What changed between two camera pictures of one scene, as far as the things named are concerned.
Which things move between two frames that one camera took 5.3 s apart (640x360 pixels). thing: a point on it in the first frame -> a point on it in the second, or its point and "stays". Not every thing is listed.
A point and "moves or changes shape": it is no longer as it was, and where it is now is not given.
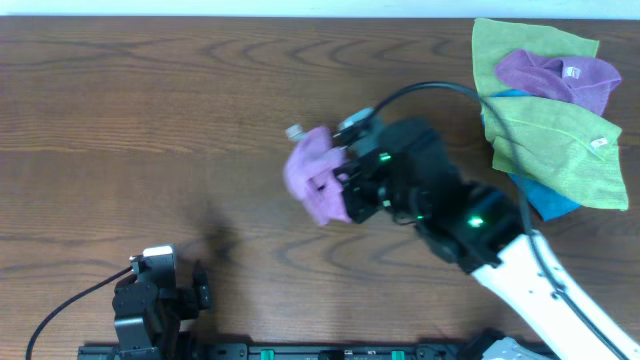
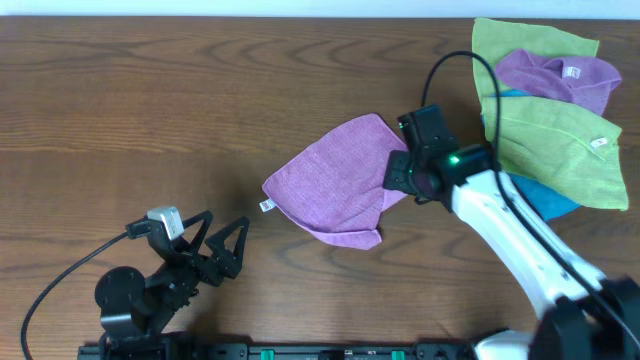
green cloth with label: (567, 150) stays
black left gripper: (199, 298) -> (225, 266)
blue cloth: (549, 202) stays
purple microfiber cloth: (311, 174) moves or changes shape
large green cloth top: (494, 40) stays
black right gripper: (352, 191) -> (392, 178)
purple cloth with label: (583, 80) stays
